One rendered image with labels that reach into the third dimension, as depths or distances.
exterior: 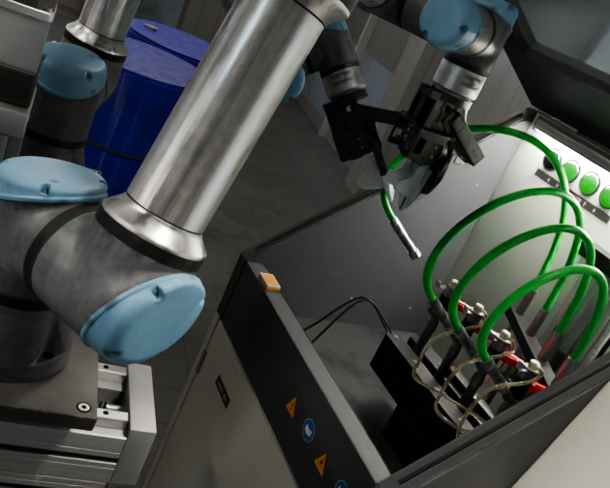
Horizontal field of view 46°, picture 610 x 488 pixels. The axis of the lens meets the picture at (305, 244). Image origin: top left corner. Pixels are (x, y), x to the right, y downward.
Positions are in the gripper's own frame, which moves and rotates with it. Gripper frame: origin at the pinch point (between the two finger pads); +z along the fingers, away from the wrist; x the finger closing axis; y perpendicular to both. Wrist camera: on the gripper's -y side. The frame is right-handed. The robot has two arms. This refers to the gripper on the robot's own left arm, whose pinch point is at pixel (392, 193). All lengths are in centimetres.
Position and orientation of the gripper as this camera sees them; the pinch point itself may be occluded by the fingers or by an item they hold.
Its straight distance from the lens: 135.1
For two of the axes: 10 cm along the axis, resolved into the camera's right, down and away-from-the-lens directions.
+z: 3.2, 9.5, 0.7
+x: -1.0, 1.1, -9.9
